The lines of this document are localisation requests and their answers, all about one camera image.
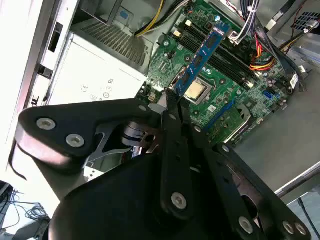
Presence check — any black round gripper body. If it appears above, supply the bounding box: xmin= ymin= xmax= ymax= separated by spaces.
xmin=49 ymin=149 xmax=236 ymax=240

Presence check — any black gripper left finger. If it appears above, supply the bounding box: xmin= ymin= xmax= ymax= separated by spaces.
xmin=14 ymin=90 xmax=195 ymax=221

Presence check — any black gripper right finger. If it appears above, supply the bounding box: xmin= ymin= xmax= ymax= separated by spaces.
xmin=178 ymin=99 xmax=313 ymax=240

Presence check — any blue RAM stick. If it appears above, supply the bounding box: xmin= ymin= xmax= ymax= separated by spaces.
xmin=174 ymin=23 xmax=232 ymax=95

